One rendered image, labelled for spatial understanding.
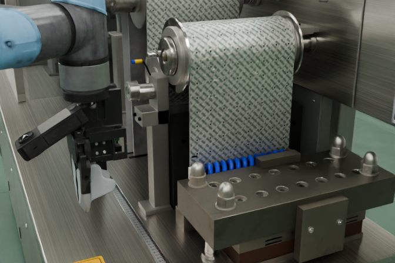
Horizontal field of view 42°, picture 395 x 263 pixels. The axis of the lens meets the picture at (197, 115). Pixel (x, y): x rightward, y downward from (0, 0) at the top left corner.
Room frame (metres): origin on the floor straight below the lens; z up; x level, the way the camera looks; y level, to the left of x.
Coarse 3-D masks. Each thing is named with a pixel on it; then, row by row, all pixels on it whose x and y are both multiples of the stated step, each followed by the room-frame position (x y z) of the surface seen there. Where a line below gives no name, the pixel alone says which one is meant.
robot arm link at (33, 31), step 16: (0, 16) 0.63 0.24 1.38; (16, 16) 0.65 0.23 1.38; (32, 16) 0.66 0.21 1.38; (48, 16) 0.68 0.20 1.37; (64, 16) 0.70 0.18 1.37; (0, 32) 0.62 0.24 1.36; (16, 32) 0.63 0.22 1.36; (32, 32) 0.65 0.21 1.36; (48, 32) 0.67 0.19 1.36; (64, 32) 0.69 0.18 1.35; (0, 48) 0.62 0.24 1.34; (16, 48) 0.62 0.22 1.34; (32, 48) 0.64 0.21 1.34; (48, 48) 0.67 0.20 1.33; (64, 48) 0.69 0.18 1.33; (0, 64) 0.63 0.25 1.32; (16, 64) 0.64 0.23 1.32
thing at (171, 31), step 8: (168, 32) 1.00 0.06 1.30; (176, 32) 0.97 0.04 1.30; (176, 40) 0.96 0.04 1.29; (176, 48) 0.96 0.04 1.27; (296, 48) 1.05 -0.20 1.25; (184, 56) 0.94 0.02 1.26; (184, 64) 0.94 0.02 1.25; (176, 72) 0.97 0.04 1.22; (184, 72) 0.95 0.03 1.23; (176, 80) 0.97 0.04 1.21
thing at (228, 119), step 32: (192, 96) 0.94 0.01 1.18; (224, 96) 0.97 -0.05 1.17; (256, 96) 1.00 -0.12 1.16; (288, 96) 1.04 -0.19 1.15; (192, 128) 0.94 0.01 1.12; (224, 128) 0.97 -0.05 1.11; (256, 128) 1.01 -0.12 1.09; (288, 128) 1.04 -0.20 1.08; (192, 160) 0.94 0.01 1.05; (224, 160) 0.97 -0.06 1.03
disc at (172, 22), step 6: (174, 18) 1.00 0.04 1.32; (168, 24) 1.02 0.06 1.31; (174, 24) 0.99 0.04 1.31; (180, 24) 0.97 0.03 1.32; (162, 30) 1.05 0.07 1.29; (180, 30) 0.96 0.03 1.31; (186, 36) 0.95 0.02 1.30; (186, 42) 0.94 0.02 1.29; (186, 48) 0.94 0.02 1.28; (186, 54) 0.94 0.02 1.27; (186, 60) 0.94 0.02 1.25; (186, 66) 0.94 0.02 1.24; (186, 72) 0.94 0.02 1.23; (186, 78) 0.94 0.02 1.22; (180, 84) 0.97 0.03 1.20; (186, 84) 0.94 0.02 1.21; (174, 90) 1.00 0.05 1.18; (180, 90) 0.97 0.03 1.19
